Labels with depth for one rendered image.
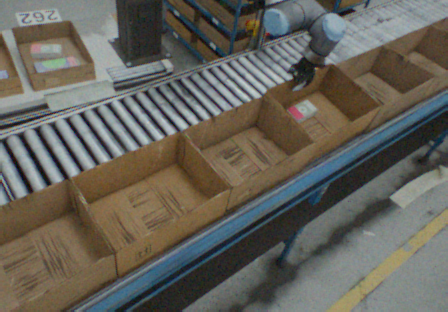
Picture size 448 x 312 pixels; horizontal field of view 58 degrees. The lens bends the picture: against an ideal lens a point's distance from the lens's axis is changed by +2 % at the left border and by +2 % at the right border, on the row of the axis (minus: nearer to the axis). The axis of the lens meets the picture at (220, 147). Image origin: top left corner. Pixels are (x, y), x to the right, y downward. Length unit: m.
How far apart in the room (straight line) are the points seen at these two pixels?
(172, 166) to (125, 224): 0.29
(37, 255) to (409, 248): 2.11
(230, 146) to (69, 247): 0.69
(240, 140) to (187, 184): 0.31
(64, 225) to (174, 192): 0.36
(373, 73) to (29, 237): 1.72
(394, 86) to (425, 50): 0.42
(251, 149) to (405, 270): 1.39
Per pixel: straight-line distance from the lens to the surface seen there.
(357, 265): 2.51
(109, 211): 1.36
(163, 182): 1.42
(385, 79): 2.18
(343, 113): 1.87
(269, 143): 1.62
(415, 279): 2.64
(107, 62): 2.16
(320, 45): 1.50
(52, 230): 1.36
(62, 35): 2.34
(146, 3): 2.02
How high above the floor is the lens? 2.03
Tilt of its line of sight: 47 degrees down
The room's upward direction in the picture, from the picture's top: 11 degrees clockwise
